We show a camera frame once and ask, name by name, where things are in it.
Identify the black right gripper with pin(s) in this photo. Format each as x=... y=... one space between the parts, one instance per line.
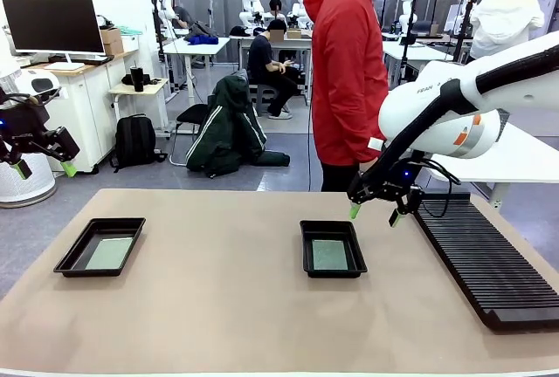
x=388 y=183

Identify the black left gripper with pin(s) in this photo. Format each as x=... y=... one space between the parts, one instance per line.
x=22 y=126

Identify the green perforated circuit board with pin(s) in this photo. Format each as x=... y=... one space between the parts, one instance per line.
x=332 y=255
x=109 y=254

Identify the black plastic ESD tray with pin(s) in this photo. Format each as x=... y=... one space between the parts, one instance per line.
x=74 y=255
x=308 y=255

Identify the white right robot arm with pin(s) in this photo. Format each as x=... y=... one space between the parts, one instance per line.
x=458 y=132

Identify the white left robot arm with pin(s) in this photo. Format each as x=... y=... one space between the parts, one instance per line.
x=26 y=80

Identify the white air purifier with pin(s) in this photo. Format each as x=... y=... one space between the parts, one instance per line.
x=26 y=189

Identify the white cabinet desk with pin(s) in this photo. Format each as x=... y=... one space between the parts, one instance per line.
x=87 y=111

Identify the black backpack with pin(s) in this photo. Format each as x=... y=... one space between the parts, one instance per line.
x=135 y=141

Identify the black keyboard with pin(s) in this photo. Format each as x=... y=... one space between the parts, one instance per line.
x=83 y=60

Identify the black tumbler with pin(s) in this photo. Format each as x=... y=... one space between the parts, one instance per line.
x=137 y=78

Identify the black slotted PCB rack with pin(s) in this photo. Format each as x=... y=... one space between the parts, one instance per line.
x=493 y=263

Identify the small wooden side table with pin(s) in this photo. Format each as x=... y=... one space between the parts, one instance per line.
x=148 y=89

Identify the black computer monitor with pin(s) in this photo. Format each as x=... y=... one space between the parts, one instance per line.
x=52 y=23

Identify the brown cardboard box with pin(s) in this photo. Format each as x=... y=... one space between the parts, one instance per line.
x=111 y=41

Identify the white side table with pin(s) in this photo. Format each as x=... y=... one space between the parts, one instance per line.
x=515 y=163

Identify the person in red jacket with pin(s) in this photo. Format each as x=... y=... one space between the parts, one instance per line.
x=349 y=67

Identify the white storage box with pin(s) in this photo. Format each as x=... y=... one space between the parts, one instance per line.
x=130 y=42

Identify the black folding chair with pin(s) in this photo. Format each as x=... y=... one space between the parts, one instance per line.
x=192 y=115

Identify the grey plastic stool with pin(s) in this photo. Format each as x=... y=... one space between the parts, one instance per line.
x=262 y=98

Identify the dark green jacket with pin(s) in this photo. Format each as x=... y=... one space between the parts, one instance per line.
x=227 y=132

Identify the white background table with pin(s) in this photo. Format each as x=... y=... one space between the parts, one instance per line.
x=301 y=41
x=205 y=46

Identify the seated person in black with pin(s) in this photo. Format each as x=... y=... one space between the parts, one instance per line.
x=262 y=58

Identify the blue cloth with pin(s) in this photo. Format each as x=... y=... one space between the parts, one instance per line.
x=203 y=39

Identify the black tripod stand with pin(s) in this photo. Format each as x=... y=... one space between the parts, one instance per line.
x=469 y=6

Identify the black cap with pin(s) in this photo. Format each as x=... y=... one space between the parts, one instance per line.
x=239 y=31

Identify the person in white coat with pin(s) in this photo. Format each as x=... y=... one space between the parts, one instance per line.
x=506 y=15

